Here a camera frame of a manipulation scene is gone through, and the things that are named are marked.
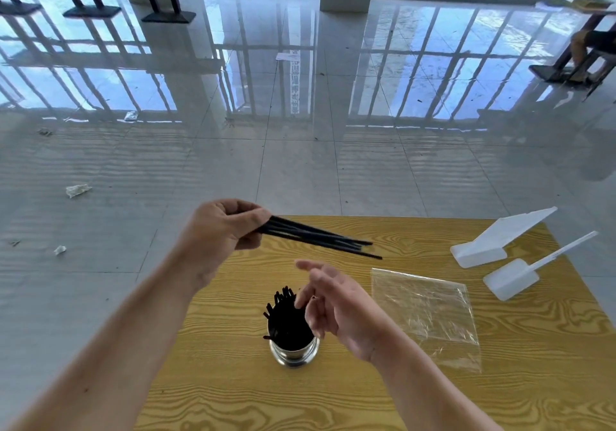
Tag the flat wooden box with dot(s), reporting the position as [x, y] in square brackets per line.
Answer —
[594, 1]

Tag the bundle of black straws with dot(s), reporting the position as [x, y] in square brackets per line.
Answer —
[289, 325]

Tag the narrow white plastic sign holder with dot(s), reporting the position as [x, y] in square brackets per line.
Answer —
[510, 279]

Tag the large crumpled clear plastic scrap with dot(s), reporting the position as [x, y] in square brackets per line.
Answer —
[78, 190]

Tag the clear plastic bag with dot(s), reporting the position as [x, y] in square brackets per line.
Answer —
[428, 315]

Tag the wooden table with black base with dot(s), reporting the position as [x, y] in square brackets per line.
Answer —
[546, 74]

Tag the flat clear plastic scrap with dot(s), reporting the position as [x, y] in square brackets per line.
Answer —
[131, 116]

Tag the small dark scrap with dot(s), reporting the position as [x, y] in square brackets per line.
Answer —
[44, 132]

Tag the person's right forearm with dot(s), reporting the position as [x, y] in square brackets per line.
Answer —
[433, 397]

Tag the wide white plastic sign holder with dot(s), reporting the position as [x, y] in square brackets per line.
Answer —
[481, 252]

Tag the person's right hand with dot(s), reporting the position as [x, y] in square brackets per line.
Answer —
[356, 315]

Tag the steel cylindrical holder cup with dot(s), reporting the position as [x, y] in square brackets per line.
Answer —
[296, 356]

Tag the small bunch of black straws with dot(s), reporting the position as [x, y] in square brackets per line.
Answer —
[313, 236]

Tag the person's left forearm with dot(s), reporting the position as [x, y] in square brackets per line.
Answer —
[110, 363]

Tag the grey chair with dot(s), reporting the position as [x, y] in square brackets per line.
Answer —
[601, 58]

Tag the person's left hand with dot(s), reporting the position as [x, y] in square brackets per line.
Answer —
[216, 233]

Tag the small crumpled white scrap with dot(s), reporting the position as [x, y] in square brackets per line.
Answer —
[60, 250]

